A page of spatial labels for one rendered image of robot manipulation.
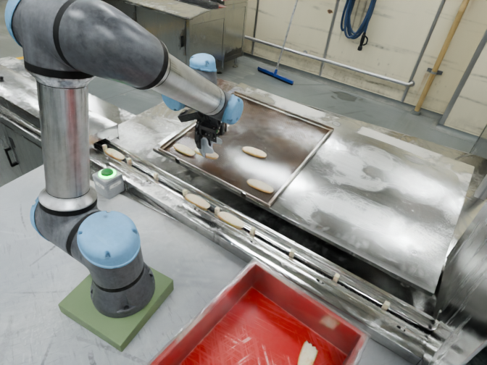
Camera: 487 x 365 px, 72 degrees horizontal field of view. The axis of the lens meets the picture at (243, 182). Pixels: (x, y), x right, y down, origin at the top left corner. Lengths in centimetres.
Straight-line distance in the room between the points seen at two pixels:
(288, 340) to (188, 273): 32
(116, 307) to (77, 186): 29
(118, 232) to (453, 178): 112
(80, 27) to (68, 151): 25
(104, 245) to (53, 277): 35
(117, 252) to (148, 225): 41
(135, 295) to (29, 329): 26
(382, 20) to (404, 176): 335
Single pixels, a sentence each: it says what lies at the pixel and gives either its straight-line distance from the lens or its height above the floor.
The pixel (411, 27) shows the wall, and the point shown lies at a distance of 448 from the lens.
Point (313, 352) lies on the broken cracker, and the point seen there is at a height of 83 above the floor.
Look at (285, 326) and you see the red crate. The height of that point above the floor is 82.
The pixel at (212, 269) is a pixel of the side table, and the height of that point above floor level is 82.
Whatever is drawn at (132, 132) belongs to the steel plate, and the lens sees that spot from 160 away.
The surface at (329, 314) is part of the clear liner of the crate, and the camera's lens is 86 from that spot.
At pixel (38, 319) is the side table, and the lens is 100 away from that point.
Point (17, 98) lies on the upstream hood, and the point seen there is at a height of 92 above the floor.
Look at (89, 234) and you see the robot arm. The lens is 76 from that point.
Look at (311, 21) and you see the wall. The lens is 483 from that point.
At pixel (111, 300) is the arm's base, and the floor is 91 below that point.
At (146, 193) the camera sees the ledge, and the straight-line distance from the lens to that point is 118.
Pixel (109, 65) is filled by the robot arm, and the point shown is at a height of 142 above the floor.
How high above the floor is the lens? 162
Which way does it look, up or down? 38 degrees down
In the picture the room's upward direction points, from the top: 7 degrees clockwise
